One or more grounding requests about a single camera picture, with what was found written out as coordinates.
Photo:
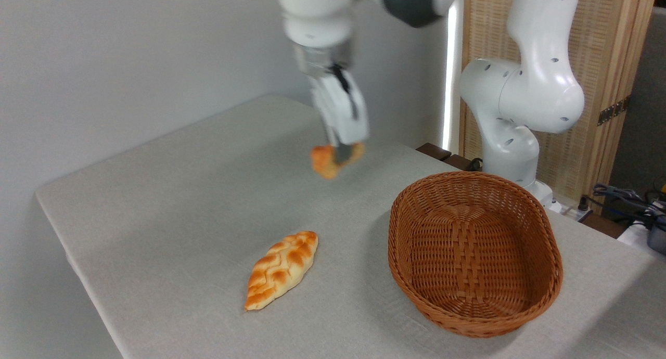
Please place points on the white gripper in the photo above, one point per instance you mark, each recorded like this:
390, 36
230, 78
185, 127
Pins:
338, 109

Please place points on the round orange bread bun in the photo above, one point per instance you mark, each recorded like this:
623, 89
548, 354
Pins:
323, 164

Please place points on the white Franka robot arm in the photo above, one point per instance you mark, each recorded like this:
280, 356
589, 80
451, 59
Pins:
536, 88

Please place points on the long braided bread loaf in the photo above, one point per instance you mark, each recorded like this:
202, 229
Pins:
281, 269

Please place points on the brown oval wicker basket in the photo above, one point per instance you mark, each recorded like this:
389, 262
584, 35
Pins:
468, 265

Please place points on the dark brown wooden furniture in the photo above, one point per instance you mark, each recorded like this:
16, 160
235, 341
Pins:
434, 151

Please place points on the grey tablecloth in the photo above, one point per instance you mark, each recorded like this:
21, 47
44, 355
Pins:
208, 161

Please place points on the dark metal screen hinge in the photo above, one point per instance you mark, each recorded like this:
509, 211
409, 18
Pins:
614, 110

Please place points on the grey box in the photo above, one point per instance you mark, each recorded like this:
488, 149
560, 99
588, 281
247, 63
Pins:
658, 240

